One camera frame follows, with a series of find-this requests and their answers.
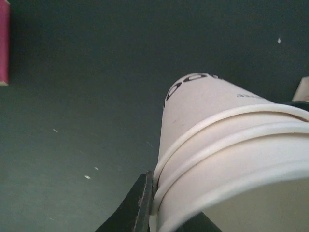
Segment Cream Bear printed paper bag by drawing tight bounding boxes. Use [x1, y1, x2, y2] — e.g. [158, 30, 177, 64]
[292, 77, 309, 102]

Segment black lid stack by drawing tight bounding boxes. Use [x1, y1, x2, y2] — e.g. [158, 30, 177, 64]
[283, 101, 309, 111]

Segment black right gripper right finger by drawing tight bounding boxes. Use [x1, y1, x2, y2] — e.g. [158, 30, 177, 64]
[175, 212, 222, 232]

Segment small stack paper cups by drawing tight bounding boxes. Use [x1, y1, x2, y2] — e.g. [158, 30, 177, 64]
[150, 73, 309, 232]

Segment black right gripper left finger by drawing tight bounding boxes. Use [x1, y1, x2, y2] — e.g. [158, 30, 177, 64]
[96, 171, 152, 232]

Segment cream paper bag pink sides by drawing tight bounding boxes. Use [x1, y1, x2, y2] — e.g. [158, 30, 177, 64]
[0, 0, 10, 86]

